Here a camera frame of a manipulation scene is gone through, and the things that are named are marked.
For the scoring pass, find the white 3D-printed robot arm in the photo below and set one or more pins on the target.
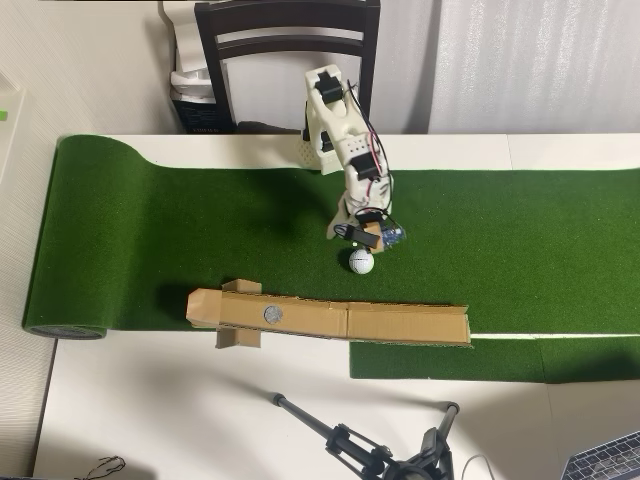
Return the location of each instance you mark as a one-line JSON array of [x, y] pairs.
[[340, 120]]

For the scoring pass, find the black tripod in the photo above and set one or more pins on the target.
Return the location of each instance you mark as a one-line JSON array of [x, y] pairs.
[[400, 470]]

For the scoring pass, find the dark wooden chair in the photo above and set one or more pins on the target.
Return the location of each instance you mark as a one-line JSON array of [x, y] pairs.
[[285, 20]]

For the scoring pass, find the brown cardboard ramp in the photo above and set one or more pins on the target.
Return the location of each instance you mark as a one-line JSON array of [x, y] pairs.
[[400, 325]]

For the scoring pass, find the dark blue box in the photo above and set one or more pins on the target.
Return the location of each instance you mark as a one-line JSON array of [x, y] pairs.
[[200, 117]]

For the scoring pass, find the white foam packaging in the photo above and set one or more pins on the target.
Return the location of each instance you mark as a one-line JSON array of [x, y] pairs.
[[187, 50]]

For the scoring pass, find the long green turf mat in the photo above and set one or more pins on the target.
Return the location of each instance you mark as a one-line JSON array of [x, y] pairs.
[[200, 225]]

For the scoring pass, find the brown cardboard camera mount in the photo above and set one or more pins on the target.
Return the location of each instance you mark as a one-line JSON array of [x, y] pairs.
[[375, 240]]

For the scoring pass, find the blue circuit board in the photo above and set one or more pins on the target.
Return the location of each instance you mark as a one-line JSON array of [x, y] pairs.
[[392, 236]]

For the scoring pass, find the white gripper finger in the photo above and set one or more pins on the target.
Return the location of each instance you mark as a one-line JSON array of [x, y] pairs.
[[336, 222]]

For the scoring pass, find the white curtain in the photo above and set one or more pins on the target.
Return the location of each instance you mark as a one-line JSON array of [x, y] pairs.
[[525, 65]]

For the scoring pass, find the silver laptop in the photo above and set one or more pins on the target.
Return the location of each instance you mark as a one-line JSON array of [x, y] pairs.
[[605, 460]]

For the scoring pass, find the white golf ball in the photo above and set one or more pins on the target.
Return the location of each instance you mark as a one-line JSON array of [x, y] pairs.
[[361, 262]]

